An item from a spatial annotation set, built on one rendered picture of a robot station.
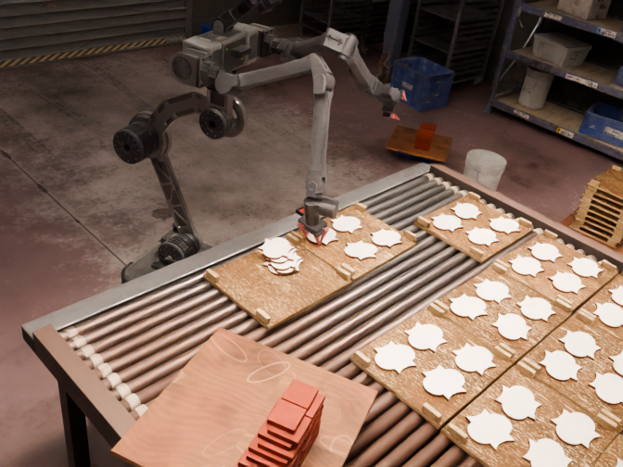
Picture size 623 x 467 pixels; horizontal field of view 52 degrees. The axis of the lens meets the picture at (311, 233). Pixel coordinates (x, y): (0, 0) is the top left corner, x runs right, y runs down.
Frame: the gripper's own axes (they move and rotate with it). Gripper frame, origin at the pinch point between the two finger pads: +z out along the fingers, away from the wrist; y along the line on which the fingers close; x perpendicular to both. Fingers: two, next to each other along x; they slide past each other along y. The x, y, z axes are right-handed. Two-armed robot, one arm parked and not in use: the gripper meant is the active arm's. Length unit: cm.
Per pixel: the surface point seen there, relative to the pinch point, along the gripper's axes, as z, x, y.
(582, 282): 17, 66, 82
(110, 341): -18, -87, 0
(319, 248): 1.1, -1.7, 4.9
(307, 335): -6, -38, 35
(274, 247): -8.5, -19.2, -0.5
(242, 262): -6.0, -30.9, -5.7
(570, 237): 23, 92, 64
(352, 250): 2.1, 7.0, 14.4
